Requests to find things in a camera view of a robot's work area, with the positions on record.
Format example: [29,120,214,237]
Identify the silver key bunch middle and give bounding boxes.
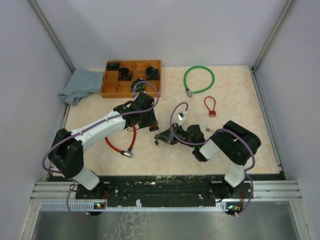
[205,127,213,133]

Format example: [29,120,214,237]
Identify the green cable lock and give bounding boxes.
[183,65,215,98]

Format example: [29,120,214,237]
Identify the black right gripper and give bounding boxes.
[155,122,196,149]

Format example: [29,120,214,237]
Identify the black rolled item right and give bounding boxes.
[145,65,160,81]

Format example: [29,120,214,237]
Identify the aluminium frame post right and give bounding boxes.
[251,0,296,73]

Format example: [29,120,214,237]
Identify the red cable padlock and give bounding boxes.
[203,96,217,118]

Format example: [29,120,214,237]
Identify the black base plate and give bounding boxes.
[75,175,252,208]

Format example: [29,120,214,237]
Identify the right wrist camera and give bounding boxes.
[177,110,188,125]

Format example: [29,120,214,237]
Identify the grey slotted cable duct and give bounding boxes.
[39,199,253,213]

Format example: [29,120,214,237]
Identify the wooden compartment tray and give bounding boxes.
[100,59,162,98]

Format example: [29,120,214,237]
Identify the black yellow rolled item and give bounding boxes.
[130,78,146,92]

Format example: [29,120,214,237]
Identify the aluminium frame post left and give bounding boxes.
[27,0,76,73]

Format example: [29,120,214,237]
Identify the aluminium frame post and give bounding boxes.
[251,0,296,73]
[27,0,76,73]

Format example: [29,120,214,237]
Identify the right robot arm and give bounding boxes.
[154,120,261,198]

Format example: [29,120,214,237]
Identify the red cable lock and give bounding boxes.
[105,126,137,158]

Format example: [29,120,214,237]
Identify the orange black padlock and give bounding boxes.
[149,124,159,132]

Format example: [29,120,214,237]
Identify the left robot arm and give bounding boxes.
[47,92,159,199]

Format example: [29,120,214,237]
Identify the black rolled item far left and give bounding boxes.
[106,61,120,71]

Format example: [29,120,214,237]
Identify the grey blue cloth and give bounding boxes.
[57,68,104,107]

